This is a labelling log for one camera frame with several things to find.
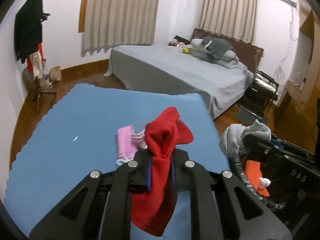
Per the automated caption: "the wooden window frame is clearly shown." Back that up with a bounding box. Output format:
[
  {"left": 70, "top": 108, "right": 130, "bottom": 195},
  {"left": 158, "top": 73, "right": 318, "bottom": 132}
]
[{"left": 78, "top": 0, "right": 92, "bottom": 33}]

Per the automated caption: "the dark grey floor mat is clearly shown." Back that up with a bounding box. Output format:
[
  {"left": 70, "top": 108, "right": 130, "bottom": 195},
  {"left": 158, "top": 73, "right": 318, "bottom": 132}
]
[{"left": 235, "top": 109, "right": 265, "bottom": 125}]

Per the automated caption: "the checked bag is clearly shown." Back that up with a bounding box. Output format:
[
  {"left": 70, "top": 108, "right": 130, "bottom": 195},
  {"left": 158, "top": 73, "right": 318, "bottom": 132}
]
[{"left": 22, "top": 67, "right": 37, "bottom": 90}]

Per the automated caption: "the grey pillow pile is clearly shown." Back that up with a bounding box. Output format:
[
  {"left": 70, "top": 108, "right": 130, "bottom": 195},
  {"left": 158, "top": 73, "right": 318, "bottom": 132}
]
[{"left": 190, "top": 39, "right": 248, "bottom": 69}]

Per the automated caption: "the red garment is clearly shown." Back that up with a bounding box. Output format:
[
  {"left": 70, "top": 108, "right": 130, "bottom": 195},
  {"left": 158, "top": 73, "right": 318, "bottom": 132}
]
[{"left": 26, "top": 42, "right": 43, "bottom": 73}]

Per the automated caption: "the orange ribbed mat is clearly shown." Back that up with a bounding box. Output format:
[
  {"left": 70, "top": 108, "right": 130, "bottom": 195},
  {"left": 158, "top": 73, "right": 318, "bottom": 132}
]
[{"left": 244, "top": 160, "right": 270, "bottom": 197}]

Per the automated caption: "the pink sock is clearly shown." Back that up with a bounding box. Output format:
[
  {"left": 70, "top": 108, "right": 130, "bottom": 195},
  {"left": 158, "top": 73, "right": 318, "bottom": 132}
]
[{"left": 131, "top": 130, "right": 148, "bottom": 150}]

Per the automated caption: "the black jacket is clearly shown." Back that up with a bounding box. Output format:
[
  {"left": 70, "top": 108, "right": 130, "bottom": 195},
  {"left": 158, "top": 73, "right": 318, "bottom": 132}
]
[{"left": 14, "top": 0, "right": 45, "bottom": 64}]

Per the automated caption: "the wide beige striped curtain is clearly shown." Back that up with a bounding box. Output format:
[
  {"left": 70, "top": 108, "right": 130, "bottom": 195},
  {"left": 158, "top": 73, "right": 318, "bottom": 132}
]
[{"left": 81, "top": 0, "right": 162, "bottom": 57}]

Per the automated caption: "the small red cloth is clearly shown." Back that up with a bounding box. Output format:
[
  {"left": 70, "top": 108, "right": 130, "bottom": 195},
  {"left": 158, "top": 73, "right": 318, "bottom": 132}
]
[{"left": 130, "top": 107, "right": 194, "bottom": 237}]

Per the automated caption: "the narrow beige striped curtain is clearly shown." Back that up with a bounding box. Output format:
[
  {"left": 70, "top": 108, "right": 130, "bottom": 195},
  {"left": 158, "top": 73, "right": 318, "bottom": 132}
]
[{"left": 196, "top": 0, "right": 259, "bottom": 44}]

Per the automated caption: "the thin wall cable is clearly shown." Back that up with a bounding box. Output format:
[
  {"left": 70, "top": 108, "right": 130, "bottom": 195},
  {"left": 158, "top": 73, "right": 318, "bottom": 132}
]
[{"left": 274, "top": 5, "right": 299, "bottom": 80}]

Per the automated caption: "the grey cloth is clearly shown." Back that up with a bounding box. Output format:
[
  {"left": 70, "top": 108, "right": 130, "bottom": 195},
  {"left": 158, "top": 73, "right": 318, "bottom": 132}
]
[{"left": 219, "top": 119, "right": 272, "bottom": 158}]

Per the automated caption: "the wooden desk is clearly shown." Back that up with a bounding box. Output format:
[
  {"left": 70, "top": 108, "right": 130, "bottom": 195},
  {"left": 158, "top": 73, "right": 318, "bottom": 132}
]
[{"left": 275, "top": 79, "right": 304, "bottom": 128}]

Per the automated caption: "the brown paper bag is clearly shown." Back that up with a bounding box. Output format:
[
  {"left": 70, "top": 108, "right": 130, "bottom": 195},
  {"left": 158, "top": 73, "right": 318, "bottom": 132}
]
[{"left": 49, "top": 66, "right": 62, "bottom": 82}]

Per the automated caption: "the wooden coat rack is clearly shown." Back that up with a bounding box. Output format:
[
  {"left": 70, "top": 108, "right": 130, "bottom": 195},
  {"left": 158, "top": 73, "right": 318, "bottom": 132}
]
[{"left": 27, "top": 0, "right": 58, "bottom": 112}]

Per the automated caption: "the dark grey garment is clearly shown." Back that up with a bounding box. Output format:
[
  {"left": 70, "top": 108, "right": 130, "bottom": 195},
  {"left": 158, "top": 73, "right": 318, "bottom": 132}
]
[{"left": 202, "top": 37, "right": 234, "bottom": 55}]

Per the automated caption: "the bin with black bag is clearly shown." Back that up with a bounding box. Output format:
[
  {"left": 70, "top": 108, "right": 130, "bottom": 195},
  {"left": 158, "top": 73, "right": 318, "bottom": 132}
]
[{"left": 228, "top": 125, "right": 320, "bottom": 214}]

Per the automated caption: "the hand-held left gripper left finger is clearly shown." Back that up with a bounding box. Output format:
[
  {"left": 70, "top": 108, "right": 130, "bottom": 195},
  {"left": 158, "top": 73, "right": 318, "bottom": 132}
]
[{"left": 29, "top": 150, "right": 152, "bottom": 240}]

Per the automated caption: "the white pink scrap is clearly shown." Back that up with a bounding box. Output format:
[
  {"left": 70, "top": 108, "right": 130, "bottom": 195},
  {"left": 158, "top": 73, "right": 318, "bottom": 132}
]
[{"left": 259, "top": 177, "right": 272, "bottom": 189}]

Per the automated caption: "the pink packet with white hanger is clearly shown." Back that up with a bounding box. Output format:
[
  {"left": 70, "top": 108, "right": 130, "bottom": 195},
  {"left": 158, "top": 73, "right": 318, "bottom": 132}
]
[{"left": 115, "top": 125, "right": 137, "bottom": 166}]

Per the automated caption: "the wooden wardrobe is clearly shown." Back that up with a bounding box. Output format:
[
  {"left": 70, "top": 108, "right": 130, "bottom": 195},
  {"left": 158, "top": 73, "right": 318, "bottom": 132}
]
[{"left": 299, "top": 9, "right": 320, "bottom": 153}]

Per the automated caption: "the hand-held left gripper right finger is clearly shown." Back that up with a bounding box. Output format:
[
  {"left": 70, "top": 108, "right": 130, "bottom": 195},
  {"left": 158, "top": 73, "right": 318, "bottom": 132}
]
[{"left": 172, "top": 149, "right": 292, "bottom": 240}]

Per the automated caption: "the bed with grey sheet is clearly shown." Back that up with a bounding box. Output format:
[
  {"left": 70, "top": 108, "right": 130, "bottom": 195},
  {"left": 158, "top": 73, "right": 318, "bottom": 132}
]
[{"left": 104, "top": 29, "right": 264, "bottom": 120}]

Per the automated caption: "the black chair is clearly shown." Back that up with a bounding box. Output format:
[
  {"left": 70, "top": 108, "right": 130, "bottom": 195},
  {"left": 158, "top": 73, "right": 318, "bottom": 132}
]
[{"left": 240, "top": 70, "right": 279, "bottom": 119}]

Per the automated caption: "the beige garment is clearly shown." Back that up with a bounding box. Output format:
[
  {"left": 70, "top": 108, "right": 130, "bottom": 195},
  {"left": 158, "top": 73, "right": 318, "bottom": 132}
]
[{"left": 31, "top": 51, "right": 46, "bottom": 79}]

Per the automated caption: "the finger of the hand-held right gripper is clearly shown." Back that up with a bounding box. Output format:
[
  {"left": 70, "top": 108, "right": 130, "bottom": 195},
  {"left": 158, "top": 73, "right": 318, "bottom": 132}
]
[{"left": 246, "top": 135, "right": 285, "bottom": 157}]

